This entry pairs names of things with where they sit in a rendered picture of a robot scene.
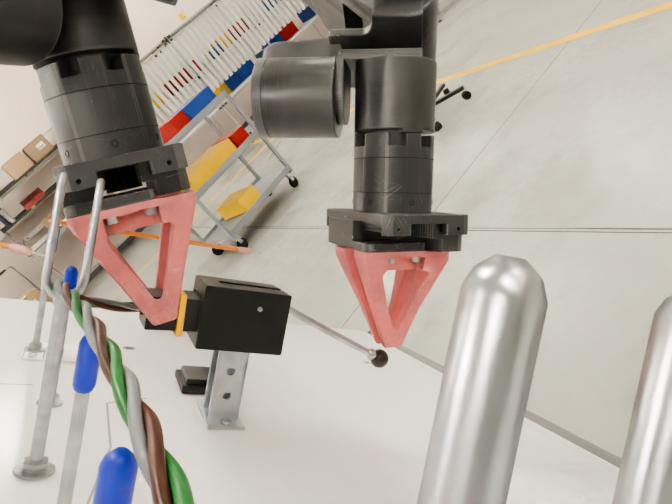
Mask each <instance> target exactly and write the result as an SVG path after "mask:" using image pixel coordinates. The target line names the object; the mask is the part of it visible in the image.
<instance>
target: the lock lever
mask: <svg viewBox="0 0 672 504"><path fill-rule="evenodd" d="M289 314H291V315H292V316H294V317H296V318H298V319H299V320H301V321H303V322H305V323H307V324H308V325H310V326H312V327H314V328H316V329H318V330H319V331H321V332H323V333H325V334H327V335H329V336H331V337H332V338H334V339H336V340H338V341H340V342H342V343H344V344H346V345H347V346H349V347H351V348H353V349H355V350H357V351H359V352H361V353H363V354H365V355H366V356H367V357H368V359H369V360H373V359H374V358H375V357H376V352H375V350H374V349H373V348H370V349H368V348H366V347H364V346H362V345H360V344H358V343H357V342H355V341H353V340H351V339H349V338H347V337H345V336H344V335H342V334H340V333H338V332H336V331H334V330H332V329H331V328H329V327H327V326H325V325H323V324H321V323H320V322H318V321H316V320H314V319H312V318H311V317H309V316H307V315H305V314H304V313H302V312H300V311H298V310H297V309H295V308H293V307H291V306H290V310H289Z"/></svg>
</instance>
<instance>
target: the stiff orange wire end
mask: <svg viewBox="0 0 672 504"><path fill-rule="evenodd" d="M118 234H122V235H129V236H136V237H142V238H149V239H156V240H159V235H154V234H148V233H141V232H134V231H126V232H122V233H118ZM189 245H196V246H203V247H210V248H216V249H223V250H230V251H236V252H238V253H243V254H251V253H257V254H261V252H258V251H252V250H251V249H250V248H245V247H233V246H226V245H220V244H213V243H206V242H200V241H193V240H189Z"/></svg>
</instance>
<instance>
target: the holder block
mask: <svg viewBox="0 0 672 504"><path fill-rule="evenodd" d="M193 291H197V292H198V294H199V295H200V296H201V297H202V303H201V309H200V314H199V320H198V326H197V331H196V332H194V331H186V332H187V334H188V336H189V338H190V340H191V341H192V343H193V345H194V347H195V348H196V349H203V350H216V351H229V352H242V353H255V354H267V355H281V353H282V348H283V342H284V337H285V332H286V326H287V321H288V315H289V310H290V305H291V299H292V296H291V295H289V294H287V293H286V292H284V291H281V289H279V288H278V287H276V286H275V285H272V284H264V283H257V282H249V281H242V280H234V279H227V278H219V277H212V276H204V275H196V276H195V282H194V288H193ZM258 307H262V308H263V310H262V312H259V311H258V310H257V309H258Z"/></svg>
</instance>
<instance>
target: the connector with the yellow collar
mask: <svg viewBox="0 0 672 504"><path fill-rule="evenodd" d="M145 288H146V287H145ZM146 289H147V291H148V292H149V293H150V294H151V295H152V297H153V298H154V299H160V298H161V297H162V294H163V289H160V288H146ZM183 291H184V293H185V294H186V295H187V302H186V310H185V318H184V325H183V331H194V332H196V331H197V326H198V320H199V314H200V309H201V303H202V297H201V296H200V295H199V294H198V292H197V291H189V290H183ZM139 319H140V321H141V323H142V326H143V328H144V330H168V331H175V329H176V322H177V318H176V319H175V320H172V321H169V322H166V323H163V324H160V325H156V326H155V325H152V324H151V322H150V321H149V320H148V319H147V318H146V317H145V315H144V314H143V313H142V312H141V311H139Z"/></svg>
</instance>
